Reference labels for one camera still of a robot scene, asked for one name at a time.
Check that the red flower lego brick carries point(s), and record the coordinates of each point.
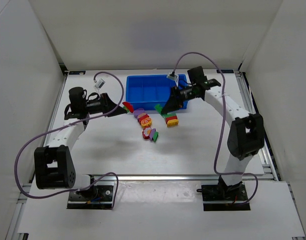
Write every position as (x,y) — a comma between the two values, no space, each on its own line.
(146,132)

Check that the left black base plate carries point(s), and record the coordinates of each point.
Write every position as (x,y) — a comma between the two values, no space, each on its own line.
(98,197)

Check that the green 2x4 lego brick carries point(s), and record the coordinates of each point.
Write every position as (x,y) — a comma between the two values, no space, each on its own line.
(159,108)

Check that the yellow orange butterfly lego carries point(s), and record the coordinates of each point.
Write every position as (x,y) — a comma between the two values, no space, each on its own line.
(145,123)

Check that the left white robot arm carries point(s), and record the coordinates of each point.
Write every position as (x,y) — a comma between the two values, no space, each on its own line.
(54,168)

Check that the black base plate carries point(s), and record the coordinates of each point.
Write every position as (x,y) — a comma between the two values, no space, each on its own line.
(98,197)
(215,200)

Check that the green red yellow lego stack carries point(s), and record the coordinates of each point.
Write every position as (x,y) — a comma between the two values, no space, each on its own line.
(171,120)

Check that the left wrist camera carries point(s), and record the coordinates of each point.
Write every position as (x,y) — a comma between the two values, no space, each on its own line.
(99,84)

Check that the red rounded lego brick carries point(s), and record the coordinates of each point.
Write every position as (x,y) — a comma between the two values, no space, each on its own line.
(128,106)

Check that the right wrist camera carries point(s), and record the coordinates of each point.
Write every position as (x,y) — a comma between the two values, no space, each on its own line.
(174,77)

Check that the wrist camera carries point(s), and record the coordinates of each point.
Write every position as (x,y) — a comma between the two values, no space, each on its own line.
(174,77)
(99,84)

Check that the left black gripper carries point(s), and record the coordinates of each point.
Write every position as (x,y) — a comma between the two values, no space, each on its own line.
(104,104)

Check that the blue divided plastic bin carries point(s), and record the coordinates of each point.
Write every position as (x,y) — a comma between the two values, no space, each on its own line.
(146,91)

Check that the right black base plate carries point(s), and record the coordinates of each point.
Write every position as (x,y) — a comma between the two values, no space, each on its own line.
(215,200)

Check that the purple butterfly lego brick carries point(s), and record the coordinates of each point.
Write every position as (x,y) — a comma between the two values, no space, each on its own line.
(142,115)

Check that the purple green lego stack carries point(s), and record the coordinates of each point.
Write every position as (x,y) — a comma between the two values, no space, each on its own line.
(153,135)

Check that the purple rounded lego brick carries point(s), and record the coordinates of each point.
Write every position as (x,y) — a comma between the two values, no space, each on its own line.
(138,112)

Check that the red half-round lego brick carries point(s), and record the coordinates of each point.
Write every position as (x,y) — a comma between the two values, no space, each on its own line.
(142,118)

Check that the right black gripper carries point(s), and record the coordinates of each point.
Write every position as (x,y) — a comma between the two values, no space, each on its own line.
(174,95)

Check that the aluminium frame rail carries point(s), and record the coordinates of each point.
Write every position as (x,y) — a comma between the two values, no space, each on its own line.
(265,177)

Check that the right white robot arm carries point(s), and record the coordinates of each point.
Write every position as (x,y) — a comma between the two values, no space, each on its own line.
(246,134)

